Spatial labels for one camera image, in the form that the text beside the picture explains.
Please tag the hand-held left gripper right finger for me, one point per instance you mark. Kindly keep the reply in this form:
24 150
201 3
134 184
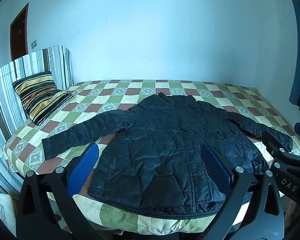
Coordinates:
216 166

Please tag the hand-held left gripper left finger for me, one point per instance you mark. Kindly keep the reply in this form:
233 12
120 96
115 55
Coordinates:
83 168

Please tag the black quilted jacket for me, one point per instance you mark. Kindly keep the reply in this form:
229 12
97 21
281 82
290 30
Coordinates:
165 150

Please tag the bed with checkered sheet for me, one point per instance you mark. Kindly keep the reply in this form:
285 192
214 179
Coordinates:
95 105

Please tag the blue curtain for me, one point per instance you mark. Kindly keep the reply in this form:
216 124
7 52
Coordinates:
298 55

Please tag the striped pillow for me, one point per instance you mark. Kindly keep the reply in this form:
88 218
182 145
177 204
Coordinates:
40 96

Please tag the white cloth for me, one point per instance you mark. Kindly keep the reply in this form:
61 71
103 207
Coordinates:
1 206

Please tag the striped headboard cover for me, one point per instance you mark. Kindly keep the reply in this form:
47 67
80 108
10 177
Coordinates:
5 100

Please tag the brown wooden door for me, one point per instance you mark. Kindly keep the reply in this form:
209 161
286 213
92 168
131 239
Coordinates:
18 33

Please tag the wall switch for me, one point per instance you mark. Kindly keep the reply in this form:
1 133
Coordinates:
34 44

